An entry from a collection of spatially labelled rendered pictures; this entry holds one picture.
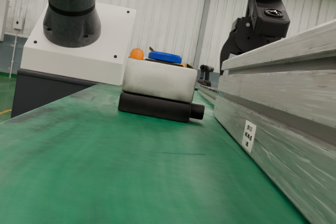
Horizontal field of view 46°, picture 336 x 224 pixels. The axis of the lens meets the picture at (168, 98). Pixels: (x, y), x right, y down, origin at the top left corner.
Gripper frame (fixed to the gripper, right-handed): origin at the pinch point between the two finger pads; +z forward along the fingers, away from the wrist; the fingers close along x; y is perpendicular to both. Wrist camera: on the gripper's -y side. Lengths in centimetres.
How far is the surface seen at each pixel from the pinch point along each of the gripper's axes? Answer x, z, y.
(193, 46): -16, -95, 1098
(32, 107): 45, 11, 34
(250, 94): 5.0, -2.7, -30.4
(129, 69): 16.4, -2.9, -19.2
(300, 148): 5.1, -0.8, -45.1
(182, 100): 10.1, -0.5, -19.1
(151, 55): 14.5, -4.9, -16.5
